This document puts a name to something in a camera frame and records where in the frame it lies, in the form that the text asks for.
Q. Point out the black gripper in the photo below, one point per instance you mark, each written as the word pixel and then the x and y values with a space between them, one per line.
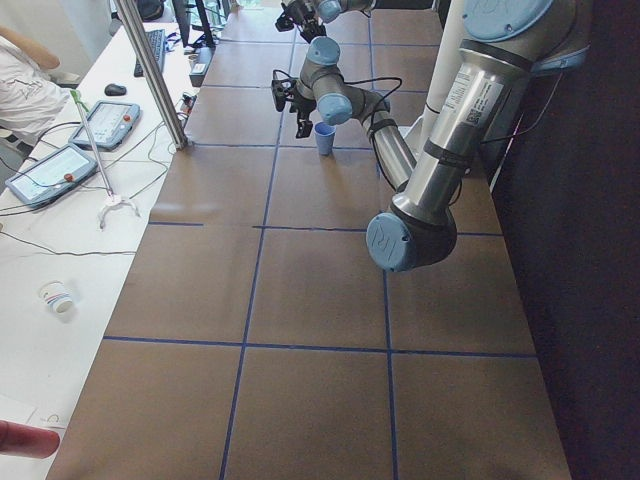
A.
pixel 306 18
pixel 300 103

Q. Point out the blue plastic cup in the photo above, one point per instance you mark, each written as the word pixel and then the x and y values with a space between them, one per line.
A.
pixel 324 137

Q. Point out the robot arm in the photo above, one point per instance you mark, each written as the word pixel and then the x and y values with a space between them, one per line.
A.
pixel 326 11
pixel 487 48

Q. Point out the paper cup on side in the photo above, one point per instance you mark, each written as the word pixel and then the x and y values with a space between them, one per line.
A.
pixel 56 296

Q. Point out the black keyboard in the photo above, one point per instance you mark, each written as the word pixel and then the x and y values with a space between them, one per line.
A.
pixel 156 39

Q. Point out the upper teach pendant tablet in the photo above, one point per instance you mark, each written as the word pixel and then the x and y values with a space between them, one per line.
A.
pixel 110 122

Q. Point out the teach pendant tablet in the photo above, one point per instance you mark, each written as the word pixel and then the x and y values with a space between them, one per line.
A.
pixel 52 177
pixel 110 122

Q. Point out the black computer mouse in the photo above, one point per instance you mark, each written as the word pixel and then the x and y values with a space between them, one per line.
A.
pixel 113 90

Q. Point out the white reacher grabber tool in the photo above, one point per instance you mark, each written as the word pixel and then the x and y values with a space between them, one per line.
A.
pixel 83 137

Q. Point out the lower teach pendant tablet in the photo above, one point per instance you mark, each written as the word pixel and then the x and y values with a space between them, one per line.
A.
pixel 52 177

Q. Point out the seated person white shirt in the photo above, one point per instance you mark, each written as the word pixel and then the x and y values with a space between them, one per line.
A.
pixel 30 100

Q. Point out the red cylinder bottle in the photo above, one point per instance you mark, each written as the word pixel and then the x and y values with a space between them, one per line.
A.
pixel 27 441

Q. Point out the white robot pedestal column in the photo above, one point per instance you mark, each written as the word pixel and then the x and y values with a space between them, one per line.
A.
pixel 448 62

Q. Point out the aluminium frame post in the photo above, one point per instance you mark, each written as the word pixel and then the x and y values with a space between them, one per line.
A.
pixel 133 25

